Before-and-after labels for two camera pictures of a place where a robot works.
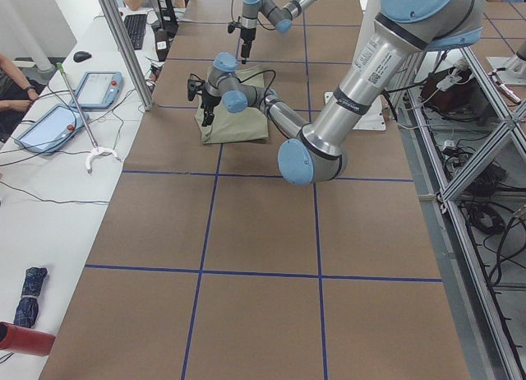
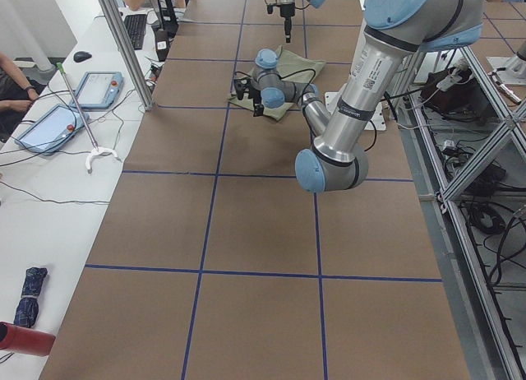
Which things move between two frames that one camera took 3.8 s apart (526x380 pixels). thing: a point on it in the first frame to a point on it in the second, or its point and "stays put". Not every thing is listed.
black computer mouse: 81,56 stays put
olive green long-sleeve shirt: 250,125 to 295,68
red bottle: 22,340 stays put
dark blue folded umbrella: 28,307 stays put
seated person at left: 16,96 stays put
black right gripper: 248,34 to 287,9
